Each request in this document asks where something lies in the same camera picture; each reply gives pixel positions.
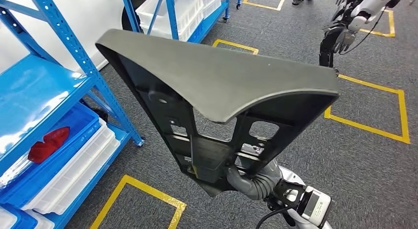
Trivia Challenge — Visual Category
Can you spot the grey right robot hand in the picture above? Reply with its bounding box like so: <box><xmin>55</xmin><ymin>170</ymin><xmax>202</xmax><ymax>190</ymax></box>
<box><xmin>227</xmin><ymin>167</ymin><xmax>259</xmax><ymax>200</ymax></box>

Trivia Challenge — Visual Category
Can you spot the black plastic plate frame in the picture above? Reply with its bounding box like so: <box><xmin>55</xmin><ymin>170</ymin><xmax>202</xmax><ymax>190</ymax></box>
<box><xmin>95</xmin><ymin>28</ymin><xmax>340</xmax><ymax>198</ymax></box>

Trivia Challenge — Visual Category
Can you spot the blue metal shelf rack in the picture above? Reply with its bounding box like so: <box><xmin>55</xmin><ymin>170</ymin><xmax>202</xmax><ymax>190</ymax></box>
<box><xmin>120</xmin><ymin>0</ymin><xmax>243</xmax><ymax>44</ymax></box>
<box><xmin>0</xmin><ymin>0</ymin><xmax>145</xmax><ymax>229</ymax></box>

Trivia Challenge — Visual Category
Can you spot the red plastic part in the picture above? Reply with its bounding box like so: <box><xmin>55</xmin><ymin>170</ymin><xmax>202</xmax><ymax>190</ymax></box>
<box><xmin>43</xmin><ymin>126</ymin><xmax>70</xmax><ymax>148</ymax></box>
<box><xmin>28</xmin><ymin>141</ymin><xmax>63</xmax><ymax>164</ymax></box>

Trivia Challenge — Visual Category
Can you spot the yellow floor tape square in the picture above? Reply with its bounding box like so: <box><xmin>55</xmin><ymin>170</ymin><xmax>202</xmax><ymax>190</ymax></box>
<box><xmin>90</xmin><ymin>174</ymin><xmax>187</xmax><ymax>229</ymax></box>

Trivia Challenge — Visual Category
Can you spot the white car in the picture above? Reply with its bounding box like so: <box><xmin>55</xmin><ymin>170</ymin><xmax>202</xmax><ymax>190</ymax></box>
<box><xmin>0</xmin><ymin>0</ymin><xmax>154</xmax><ymax>75</ymax></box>

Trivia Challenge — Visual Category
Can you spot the black camera cable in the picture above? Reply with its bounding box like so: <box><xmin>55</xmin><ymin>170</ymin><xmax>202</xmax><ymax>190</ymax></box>
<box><xmin>254</xmin><ymin>206</ymin><xmax>296</xmax><ymax>229</ymax></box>

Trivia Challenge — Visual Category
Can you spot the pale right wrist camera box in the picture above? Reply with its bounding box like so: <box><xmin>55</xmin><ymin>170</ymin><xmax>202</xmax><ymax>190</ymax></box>
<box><xmin>295</xmin><ymin>185</ymin><xmax>333</xmax><ymax>228</ymax></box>

